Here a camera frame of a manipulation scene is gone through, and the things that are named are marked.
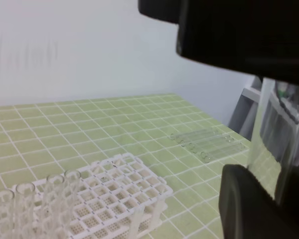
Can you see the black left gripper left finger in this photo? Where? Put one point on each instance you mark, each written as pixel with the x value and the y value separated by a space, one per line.
pixel 247 211

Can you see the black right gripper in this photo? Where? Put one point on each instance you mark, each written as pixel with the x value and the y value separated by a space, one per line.
pixel 257 37

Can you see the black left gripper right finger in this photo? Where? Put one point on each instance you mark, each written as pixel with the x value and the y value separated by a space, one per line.
pixel 287 191

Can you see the clear glass test tube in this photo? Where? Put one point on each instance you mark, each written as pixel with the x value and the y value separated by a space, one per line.
pixel 263 165

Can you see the white plastic test tube rack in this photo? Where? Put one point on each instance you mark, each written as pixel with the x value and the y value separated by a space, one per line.
pixel 118 198

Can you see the clear test tube in rack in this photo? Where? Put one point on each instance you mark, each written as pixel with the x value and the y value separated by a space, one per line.
pixel 51 203
pixel 6 213
pixel 72 180
pixel 24 205

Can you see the green grid tablecloth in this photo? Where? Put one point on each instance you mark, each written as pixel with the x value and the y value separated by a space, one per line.
pixel 39 139

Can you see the grey metal shelf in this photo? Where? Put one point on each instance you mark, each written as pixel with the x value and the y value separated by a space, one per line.
pixel 270 108

